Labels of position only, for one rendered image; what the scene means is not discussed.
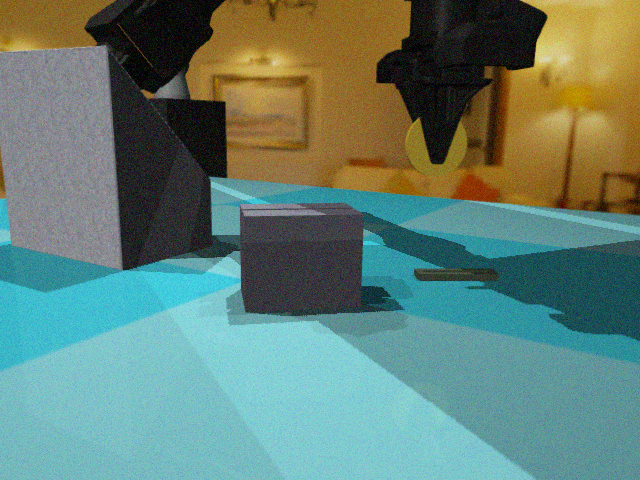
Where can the gold coin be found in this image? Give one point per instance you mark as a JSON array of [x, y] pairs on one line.
[[417, 154]]

